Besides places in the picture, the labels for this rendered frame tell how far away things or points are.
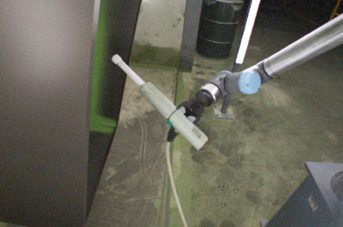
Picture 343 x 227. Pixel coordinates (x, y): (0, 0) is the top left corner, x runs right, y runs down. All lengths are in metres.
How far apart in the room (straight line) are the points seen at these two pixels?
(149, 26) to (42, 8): 2.31
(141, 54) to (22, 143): 2.33
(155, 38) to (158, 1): 0.44
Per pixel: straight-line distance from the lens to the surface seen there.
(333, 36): 0.82
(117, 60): 0.86
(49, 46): 0.38
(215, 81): 0.91
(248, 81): 0.83
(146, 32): 2.66
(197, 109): 0.81
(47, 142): 0.54
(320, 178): 1.11
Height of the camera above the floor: 1.36
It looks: 36 degrees down
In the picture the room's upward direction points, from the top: 7 degrees clockwise
